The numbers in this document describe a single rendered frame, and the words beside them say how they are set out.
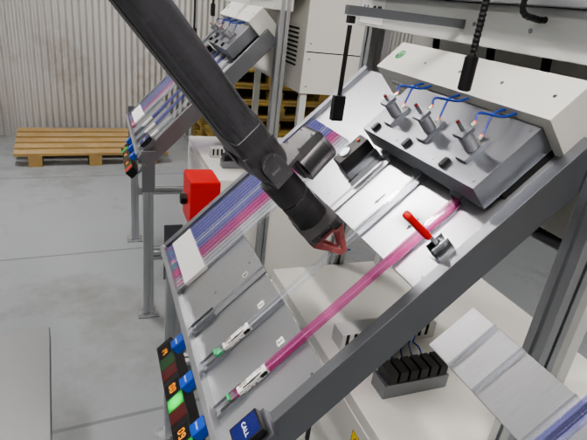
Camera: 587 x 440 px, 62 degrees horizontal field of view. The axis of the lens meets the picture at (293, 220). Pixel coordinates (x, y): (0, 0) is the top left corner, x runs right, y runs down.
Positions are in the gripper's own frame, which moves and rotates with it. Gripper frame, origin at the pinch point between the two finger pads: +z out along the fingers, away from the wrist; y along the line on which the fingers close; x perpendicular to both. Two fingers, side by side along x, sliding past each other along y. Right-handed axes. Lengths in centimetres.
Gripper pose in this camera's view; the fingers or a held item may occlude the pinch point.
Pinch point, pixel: (340, 247)
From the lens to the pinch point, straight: 89.2
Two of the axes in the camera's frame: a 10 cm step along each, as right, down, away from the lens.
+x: -7.4, 6.8, 0.3
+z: 5.8, 6.1, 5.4
